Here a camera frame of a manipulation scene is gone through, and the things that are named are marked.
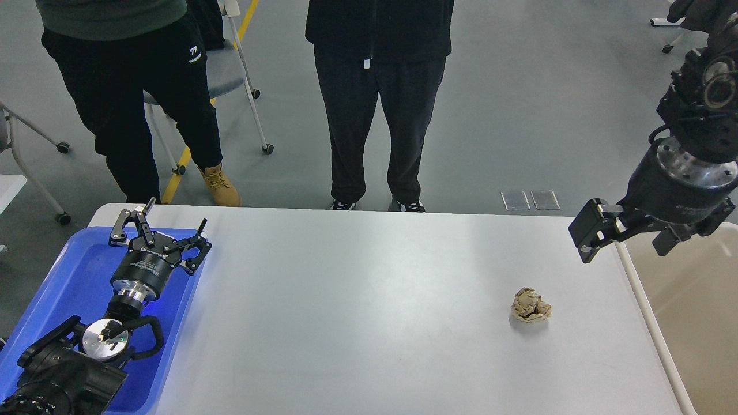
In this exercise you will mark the blue plastic tray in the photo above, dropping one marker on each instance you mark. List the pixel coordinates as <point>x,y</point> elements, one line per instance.
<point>78,284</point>

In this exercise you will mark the beige plastic bin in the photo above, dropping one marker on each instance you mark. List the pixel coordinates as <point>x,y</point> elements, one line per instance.
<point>689,300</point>

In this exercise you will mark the brown paper ball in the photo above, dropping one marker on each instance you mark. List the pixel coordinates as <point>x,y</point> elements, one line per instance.
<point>529,307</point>

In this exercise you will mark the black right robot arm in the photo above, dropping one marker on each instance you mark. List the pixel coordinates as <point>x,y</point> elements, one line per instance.
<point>699,107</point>

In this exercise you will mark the person in tan boots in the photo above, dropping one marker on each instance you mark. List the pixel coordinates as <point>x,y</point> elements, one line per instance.
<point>110,53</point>

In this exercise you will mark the grey office chair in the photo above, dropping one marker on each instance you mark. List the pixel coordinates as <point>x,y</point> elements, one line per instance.
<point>227,69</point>

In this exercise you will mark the left clear floor plate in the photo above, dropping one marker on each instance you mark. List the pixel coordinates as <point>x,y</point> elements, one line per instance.
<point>515,200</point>

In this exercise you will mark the white chair frame left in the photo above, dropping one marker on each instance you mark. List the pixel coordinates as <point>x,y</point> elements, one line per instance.
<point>11,142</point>

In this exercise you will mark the person in black clothes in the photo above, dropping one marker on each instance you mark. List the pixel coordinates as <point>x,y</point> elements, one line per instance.
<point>391,53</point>

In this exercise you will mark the clear floor plate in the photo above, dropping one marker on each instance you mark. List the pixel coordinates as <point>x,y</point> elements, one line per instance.
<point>515,200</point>
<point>545,200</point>

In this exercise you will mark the white side table edge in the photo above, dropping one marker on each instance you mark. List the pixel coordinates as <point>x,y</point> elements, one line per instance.
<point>11,185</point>

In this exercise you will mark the right clear floor plate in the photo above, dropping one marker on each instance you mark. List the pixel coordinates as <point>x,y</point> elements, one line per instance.
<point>545,200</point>

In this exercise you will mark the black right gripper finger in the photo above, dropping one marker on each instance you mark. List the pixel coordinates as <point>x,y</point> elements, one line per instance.
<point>669,237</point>
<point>596,226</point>

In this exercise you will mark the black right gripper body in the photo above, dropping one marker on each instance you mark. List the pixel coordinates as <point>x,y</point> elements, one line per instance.
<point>671,188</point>

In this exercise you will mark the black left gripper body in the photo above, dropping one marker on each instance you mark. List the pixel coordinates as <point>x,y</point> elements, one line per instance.
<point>146,270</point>

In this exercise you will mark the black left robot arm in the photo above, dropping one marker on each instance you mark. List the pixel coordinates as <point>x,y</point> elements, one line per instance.
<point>100,333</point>

